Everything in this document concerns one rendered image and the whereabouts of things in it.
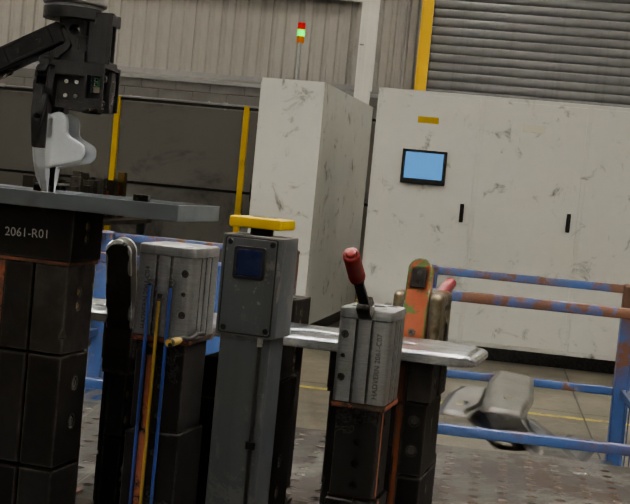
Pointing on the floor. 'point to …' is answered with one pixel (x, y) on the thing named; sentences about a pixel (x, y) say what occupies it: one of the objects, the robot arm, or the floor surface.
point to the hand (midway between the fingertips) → (43, 180)
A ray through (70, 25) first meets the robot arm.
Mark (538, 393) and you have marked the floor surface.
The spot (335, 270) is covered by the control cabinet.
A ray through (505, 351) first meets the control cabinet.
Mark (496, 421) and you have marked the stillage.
